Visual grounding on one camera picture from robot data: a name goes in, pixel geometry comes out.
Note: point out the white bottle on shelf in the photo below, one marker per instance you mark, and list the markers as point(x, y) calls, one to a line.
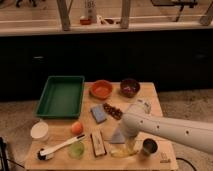
point(90, 10)

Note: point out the grey blue towel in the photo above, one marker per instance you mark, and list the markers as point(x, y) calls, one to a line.
point(117, 137)

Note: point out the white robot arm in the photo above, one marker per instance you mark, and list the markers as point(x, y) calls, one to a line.
point(137, 118)

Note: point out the dark purple bowl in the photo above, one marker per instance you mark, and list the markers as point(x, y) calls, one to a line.
point(129, 87)

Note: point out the orange bowl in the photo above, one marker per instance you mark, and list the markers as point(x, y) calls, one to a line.
point(101, 89)

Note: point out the brown grape bunch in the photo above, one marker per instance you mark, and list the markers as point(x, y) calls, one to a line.
point(116, 113)

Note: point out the yellow banana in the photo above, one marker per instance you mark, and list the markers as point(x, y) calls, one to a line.
point(121, 153)

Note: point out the orange fruit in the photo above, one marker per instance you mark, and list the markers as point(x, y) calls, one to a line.
point(76, 128)

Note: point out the wooden block eraser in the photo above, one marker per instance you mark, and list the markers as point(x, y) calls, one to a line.
point(98, 143)

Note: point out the green plastic tray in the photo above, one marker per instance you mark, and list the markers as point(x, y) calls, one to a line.
point(61, 97)

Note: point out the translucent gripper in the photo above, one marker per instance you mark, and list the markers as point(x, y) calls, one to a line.
point(130, 143)

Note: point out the red bowl on shelf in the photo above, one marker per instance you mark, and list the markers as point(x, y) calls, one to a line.
point(85, 21)

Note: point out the dark metal cup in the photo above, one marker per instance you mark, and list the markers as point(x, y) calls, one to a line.
point(149, 146)

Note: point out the wooden table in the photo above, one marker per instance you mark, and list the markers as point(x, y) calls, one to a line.
point(59, 131)

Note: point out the blue sponge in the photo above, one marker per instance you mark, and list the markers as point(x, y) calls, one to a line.
point(98, 114)

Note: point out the green plastic cup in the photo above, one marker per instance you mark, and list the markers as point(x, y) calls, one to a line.
point(76, 150)

